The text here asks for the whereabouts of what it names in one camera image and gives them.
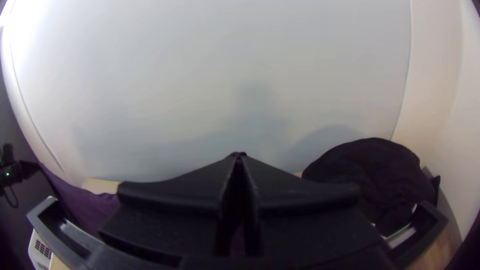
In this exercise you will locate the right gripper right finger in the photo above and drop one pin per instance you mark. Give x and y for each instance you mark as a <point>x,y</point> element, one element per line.
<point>307,213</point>

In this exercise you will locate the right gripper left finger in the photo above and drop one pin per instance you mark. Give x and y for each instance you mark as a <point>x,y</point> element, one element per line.
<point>168,210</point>

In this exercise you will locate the dark t-shirt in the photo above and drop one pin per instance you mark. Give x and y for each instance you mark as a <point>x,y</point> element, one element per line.
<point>86,206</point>

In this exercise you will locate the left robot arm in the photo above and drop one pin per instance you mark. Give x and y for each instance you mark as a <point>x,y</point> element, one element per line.
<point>22,170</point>

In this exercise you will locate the black and white clothes heap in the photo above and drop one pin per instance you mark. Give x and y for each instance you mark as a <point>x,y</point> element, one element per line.
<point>367,168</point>

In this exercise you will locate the white laundry basket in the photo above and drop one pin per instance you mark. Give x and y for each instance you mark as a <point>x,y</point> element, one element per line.
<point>39,251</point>

